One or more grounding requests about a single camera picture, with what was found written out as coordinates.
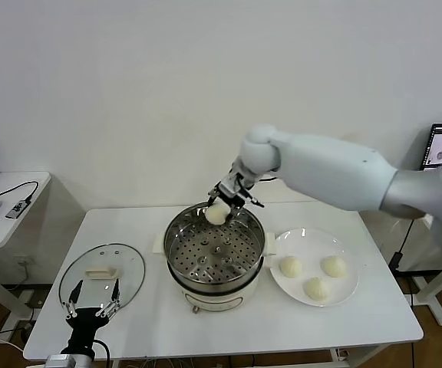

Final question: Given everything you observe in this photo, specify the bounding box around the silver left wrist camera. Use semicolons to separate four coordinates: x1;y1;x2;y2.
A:
45;354;77;368

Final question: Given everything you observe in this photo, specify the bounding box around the round glass pot lid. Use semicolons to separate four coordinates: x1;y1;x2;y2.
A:
58;241;147;320

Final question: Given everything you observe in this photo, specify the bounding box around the white electric cooker pot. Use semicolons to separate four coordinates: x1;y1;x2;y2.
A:
152;228;278;316

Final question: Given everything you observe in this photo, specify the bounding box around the perforated steel steamer basket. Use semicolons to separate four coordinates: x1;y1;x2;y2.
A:
163;201;267;293

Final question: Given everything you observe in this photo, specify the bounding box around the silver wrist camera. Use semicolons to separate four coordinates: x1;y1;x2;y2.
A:
219;172;265;209
45;354;77;368

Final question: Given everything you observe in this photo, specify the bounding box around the black usb hub cable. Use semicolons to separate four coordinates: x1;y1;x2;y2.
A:
0;181;41;204

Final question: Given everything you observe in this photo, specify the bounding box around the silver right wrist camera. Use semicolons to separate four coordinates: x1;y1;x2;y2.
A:
219;172;265;209

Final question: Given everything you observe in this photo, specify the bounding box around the black laptop power cable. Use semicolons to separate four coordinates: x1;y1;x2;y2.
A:
388;220;414;273

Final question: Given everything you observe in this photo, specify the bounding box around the white steamed baozi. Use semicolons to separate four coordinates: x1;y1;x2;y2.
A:
279;256;303;279
321;255;348;279
204;203;232;226
303;278;332;304

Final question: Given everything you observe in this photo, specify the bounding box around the white round plate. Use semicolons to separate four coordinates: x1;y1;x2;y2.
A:
269;228;359;307

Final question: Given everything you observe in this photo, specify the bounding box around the grey usb hub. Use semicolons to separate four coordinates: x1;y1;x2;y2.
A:
5;199;30;220

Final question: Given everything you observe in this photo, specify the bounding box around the white floor power strip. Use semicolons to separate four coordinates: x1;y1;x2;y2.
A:
20;290;42;309

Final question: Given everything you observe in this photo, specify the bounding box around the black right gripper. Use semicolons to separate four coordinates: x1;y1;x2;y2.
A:
206;188;249;224

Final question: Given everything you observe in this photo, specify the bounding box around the white side desk with laptop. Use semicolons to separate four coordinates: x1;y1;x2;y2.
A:
412;214;442;327

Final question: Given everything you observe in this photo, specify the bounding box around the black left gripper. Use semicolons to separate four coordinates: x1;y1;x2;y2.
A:
60;278;122;354

